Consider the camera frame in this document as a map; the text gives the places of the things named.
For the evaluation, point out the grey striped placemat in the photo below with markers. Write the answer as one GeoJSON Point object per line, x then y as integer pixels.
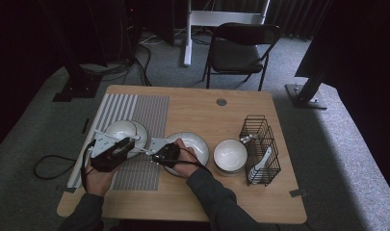
{"type": "Point", "coordinates": [150, 115]}

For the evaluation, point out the white spoon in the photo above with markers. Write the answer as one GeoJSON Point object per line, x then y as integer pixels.
{"type": "Point", "coordinates": [247, 141]}
{"type": "Point", "coordinates": [136, 137]}
{"type": "Point", "coordinates": [249, 137]}
{"type": "Point", "coordinates": [264, 159]}

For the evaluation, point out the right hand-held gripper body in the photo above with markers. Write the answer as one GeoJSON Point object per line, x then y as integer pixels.
{"type": "Point", "coordinates": [170, 155]}

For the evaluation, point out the grey tape piece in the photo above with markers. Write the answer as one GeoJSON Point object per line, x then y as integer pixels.
{"type": "Point", "coordinates": [298, 193]}

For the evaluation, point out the black folding chair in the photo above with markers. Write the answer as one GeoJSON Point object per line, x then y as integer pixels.
{"type": "Point", "coordinates": [234, 56]}

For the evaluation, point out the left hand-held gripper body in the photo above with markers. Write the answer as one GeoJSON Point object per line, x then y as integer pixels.
{"type": "Point", "coordinates": [106, 154]}

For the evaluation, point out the black equipment rack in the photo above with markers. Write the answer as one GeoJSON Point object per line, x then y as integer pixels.
{"type": "Point", "coordinates": [150, 19]}

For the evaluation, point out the white bowl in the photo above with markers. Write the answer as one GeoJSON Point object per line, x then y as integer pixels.
{"type": "Point", "coordinates": [230, 155]}
{"type": "Point", "coordinates": [122, 128]}
{"type": "Point", "coordinates": [231, 173]}

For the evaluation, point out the short black strip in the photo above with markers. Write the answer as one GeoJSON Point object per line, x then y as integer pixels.
{"type": "Point", "coordinates": [85, 125]}

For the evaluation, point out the dark curtain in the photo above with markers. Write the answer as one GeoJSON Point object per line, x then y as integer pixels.
{"type": "Point", "coordinates": [359, 64]}

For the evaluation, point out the black stand with base plate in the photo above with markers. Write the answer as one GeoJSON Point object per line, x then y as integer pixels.
{"type": "Point", "coordinates": [306, 97]}
{"type": "Point", "coordinates": [78, 88]}

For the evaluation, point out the white desk frame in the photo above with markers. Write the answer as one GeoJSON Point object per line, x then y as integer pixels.
{"type": "Point", "coordinates": [215, 17]}

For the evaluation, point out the person's left hand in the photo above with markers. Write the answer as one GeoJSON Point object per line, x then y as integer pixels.
{"type": "Point", "coordinates": [99, 181]}

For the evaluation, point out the round grey table grommet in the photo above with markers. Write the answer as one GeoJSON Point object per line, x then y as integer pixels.
{"type": "Point", "coordinates": [221, 102]}

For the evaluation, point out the person's right hand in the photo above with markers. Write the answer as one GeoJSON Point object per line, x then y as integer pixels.
{"type": "Point", "coordinates": [186, 163]}

